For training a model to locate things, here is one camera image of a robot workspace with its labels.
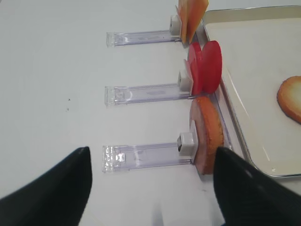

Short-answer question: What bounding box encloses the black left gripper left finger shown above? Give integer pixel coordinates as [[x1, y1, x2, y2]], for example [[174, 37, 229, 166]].
[[0, 146, 92, 226]]

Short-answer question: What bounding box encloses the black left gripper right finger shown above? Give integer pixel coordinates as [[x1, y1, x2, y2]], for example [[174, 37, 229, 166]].
[[213, 147, 301, 226]]

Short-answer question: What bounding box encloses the round bottom bun slice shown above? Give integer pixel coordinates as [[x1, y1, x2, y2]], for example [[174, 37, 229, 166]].
[[277, 76, 301, 124]]

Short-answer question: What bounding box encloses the red tomato slice front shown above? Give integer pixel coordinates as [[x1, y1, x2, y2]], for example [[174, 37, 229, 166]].
[[202, 40, 222, 94]]

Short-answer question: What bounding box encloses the red tomato slice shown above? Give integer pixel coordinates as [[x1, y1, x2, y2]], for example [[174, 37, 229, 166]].
[[188, 42, 204, 96], [202, 40, 222, 94]]

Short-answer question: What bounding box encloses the red tomato slice rear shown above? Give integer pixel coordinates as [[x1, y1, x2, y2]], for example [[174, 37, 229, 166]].
[[188, 42, 204, 96]]

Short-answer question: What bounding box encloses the right orange cheese slice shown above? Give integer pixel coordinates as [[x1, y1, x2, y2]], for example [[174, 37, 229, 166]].
[[186, 0, 209, 44]]

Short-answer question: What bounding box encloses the orange cheese slice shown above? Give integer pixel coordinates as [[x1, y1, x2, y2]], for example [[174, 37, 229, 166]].
[[177, 0, 188, 44], [186, 0, 209, 44]]

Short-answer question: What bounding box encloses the left orange cheese slice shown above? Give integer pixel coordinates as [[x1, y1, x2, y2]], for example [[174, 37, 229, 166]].
[[177, 0, 188, 44]]

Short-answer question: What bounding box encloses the clear pusher track near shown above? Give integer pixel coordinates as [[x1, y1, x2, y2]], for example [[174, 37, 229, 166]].
[[102, 143, 193, 173]]

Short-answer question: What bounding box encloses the clear pusher track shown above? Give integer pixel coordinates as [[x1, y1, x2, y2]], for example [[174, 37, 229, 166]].
[[104, 83, 194, 106], [106, 30, 181, 47], [102, 143, 193, 173]]

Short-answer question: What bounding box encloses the bun slice in holder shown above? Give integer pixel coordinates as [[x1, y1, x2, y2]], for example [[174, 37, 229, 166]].
[[190, 97, 224, 175]]

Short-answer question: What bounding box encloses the white pusher block near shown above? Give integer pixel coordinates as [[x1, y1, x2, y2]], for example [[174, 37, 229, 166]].
[[177, 120, 198, 162]]

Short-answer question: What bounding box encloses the white pusher block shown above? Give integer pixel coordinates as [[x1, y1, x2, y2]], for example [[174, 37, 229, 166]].
[[177, 120, 198, 162], [169, 6, 182, 37], [177, 59, 194, 94]]

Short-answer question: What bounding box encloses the clear pusher track middle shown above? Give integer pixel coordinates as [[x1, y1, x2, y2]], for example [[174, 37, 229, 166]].
[[104, 83, 194, 106]]

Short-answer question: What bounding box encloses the white pusher block middle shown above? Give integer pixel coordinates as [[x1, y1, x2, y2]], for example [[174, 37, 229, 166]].
[[177, 59, 194, 94]]

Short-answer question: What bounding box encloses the white serving tray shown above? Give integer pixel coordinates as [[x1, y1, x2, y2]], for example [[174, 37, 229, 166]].
[[203, 5, 301, 178]]

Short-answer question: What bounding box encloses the clear pusher track far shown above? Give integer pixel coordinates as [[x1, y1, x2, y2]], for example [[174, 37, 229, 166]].
[[106, 30, 181, 47]]

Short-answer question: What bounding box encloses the white pusher block far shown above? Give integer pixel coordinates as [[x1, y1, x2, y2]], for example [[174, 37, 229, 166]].
[[169, 6, 182, 37]]

